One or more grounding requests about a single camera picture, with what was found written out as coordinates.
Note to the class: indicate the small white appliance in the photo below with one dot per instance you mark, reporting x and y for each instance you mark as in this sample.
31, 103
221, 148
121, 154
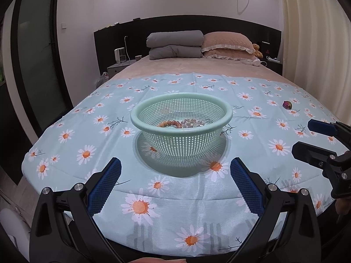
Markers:
120, 55

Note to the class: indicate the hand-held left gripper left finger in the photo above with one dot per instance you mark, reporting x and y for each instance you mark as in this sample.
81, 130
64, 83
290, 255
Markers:
105, 189

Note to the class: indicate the iridescent rainbow glass ornament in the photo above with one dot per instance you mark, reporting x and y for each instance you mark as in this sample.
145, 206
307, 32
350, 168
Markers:
287, 105

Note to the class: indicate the green plastic mesh basket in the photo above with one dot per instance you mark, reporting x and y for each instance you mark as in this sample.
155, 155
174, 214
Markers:
181, 145

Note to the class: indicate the grey folded blanket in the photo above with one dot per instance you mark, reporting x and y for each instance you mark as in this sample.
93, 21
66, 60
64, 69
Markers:
175, 53
175, 39

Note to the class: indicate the white headphones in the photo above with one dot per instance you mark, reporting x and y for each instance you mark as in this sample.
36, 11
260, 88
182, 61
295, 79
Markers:
256, 62

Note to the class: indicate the brown teddy bear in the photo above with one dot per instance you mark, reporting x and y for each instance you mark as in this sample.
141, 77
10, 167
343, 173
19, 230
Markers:
256, 49

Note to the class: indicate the small grey cup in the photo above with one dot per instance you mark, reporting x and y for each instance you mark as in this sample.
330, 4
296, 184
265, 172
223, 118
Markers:
138, 57

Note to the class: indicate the black headboard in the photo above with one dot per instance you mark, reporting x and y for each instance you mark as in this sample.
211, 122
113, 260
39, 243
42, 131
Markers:
115, 37

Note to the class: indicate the white plastic bag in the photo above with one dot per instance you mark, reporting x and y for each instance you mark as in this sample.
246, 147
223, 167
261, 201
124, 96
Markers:
100, 79

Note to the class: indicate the pink ruffled pillow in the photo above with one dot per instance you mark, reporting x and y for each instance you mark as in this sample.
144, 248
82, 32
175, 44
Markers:
227, 55
227, 41

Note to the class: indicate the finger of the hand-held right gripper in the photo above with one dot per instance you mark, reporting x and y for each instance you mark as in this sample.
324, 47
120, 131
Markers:
309, 152
320, 127

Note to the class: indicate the white power strip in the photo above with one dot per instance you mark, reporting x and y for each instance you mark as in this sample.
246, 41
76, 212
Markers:
273, 59

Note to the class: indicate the daisy print blue cloth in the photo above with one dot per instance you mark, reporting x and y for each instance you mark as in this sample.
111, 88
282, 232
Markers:
178, 197

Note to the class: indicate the frosted glass door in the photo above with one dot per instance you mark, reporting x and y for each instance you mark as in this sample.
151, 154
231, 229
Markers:
38, 52

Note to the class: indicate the grey nightstand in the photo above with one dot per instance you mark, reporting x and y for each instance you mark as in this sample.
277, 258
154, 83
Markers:
116, 70

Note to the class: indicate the pile of beaded jewelry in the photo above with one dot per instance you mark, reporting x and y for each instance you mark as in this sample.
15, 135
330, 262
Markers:
181, 123

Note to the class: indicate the cream curtain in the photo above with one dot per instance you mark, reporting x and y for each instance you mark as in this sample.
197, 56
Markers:
318, 41

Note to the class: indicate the black box with red mark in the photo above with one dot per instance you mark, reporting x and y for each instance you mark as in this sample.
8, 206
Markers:
265, 48

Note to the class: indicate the person's right hand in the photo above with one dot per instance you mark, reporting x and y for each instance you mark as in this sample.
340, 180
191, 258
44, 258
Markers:
344, 206

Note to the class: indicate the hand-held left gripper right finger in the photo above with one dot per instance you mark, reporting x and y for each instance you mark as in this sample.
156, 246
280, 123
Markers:
246, 187

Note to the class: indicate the beige bed cover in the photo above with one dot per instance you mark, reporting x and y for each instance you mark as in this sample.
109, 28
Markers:
197, 67

